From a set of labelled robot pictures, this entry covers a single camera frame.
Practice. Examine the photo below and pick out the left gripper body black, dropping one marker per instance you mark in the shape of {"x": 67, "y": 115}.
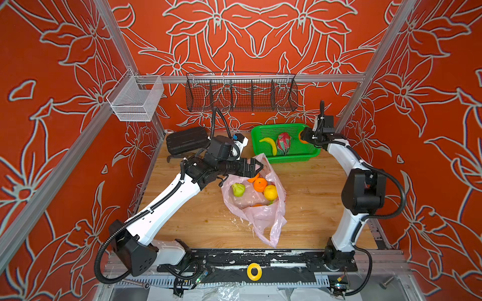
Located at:
{"x": 232, "y": 165}

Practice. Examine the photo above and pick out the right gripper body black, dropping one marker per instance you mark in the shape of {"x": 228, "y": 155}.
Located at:
{"x": 315, "y": 136}

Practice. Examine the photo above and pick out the green fruit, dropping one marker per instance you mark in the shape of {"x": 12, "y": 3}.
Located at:
{"x": 238, "y": 189}

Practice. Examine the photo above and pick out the pink dragon fruit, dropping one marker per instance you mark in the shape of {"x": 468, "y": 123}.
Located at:
{"x": 283, "y": 143}

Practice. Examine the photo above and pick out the orange mandarin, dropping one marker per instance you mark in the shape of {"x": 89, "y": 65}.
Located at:
{"x": 300, "y": 136}
{"x": 260, "y": 184}

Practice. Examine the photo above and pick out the pink plastic bag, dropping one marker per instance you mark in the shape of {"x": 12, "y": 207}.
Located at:
{"x": 266, "y": 217}

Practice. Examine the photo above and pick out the yellow mandarin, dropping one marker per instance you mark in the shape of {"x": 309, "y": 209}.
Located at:
{"x": 270, "y": 192}

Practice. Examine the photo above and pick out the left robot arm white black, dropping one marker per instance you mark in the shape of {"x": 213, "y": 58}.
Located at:
{"x": 133, "y": 240}

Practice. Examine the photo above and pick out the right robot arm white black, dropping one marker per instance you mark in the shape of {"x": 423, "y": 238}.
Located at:
{"x": 362, "y": 195}

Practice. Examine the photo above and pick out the green plastic basket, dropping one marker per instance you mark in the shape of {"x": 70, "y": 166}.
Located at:
{"x": 298, "y": 152}

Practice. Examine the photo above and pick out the black plastic case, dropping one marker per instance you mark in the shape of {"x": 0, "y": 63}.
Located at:
{"x": 187, "y": 140}

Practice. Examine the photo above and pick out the orange mandarin left edge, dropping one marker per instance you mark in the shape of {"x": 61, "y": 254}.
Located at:
{"x": 252, "y": 180}

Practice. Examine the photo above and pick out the yellow banana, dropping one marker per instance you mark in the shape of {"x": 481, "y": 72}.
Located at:
{"x": 272, "y": 144}

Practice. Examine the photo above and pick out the yellow tape roll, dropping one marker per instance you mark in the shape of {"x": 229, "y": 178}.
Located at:
{"x": 254, "y": 272}

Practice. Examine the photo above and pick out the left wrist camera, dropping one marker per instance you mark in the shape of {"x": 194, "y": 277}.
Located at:
{"x": 240, "y": 140}

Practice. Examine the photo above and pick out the black wire wall basket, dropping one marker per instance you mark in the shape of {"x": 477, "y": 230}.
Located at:
{"x": 241, "y": 91}

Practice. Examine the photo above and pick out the clear plastic wall bin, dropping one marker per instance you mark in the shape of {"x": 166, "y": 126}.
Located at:
{"x": 135, "y": 98}

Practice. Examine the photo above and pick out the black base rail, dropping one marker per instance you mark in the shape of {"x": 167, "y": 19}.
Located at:
{"x": 284, "y": 267}

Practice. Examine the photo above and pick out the metal bolt on frame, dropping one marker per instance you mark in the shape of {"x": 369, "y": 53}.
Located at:
{"x": 385, "y": 283}

